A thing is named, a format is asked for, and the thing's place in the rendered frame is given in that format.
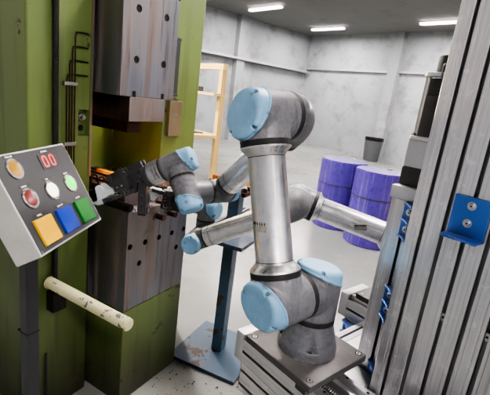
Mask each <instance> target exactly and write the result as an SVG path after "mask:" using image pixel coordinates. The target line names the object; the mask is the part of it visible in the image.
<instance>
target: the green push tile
mask: <svg viewBox="0 0 490 395"><path fill-rule="evenodd" d="M73 204H74V206H75V208H76V210H77V212H78V214H79V216H80V218H81V220H82V222H83V223H84V224H85V223H87V222H88V221H90V220H92V219H94V218H96V214H95V212H94V211H93V208H92V206H91V204H90V203H89V200H88V198H87V197H83V198H81V199H79V200H77V201H74V202H73Z"/></svg>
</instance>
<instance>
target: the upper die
mask: <svg viewBox="0 0 490 395"><path fill-rule="evenodd" d="M164 113H165V100H162V99H151V98H142V97H133V96H117V95H111V94H106V93H101V92H93V114H94V115H99V116H103V117H107V118H114V119H118V120H123V121H156V122H163V121H164Z"/></svg>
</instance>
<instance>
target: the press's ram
mask: <svg viewBox="0 0 490 395"><path fill-rule="evenodd" d="M179 14H180V1H177V0H95V28H94V59H93V92H101V93H106V94H111V95H117V96H133V97H142V98H151V99H162V100H172V99H173V88H174V78H175V67H176V47H177V36H178V25H179Z"/></svg>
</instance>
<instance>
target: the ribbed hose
mask: <svg viewBox="0 0 490 395"><path fill-rule="evenodd" d="M59 9H60V5H59V0H52V145H55V144H59V142H58V141H59V140H58V139H59V136H58V134H59V129H58V127H59V124H58V123H59V122H58V121H59V117H58V116H59V115H58V114H59V110H58V109H59V108H58V107H59V101H58V100H59ZM52 276H53V277H54V278H56V279H57V280H58V247H57V248H55V249H54V250H52ZM66 307H67V299H66V298H64V297H63V296H61V295H59V294H57V293H55V292H53V291H52V290H47V291H46V309H47V310H48V311H50V312H51V313H55V312H57V311H60V310H62V309H64V308H66Z"/></svg>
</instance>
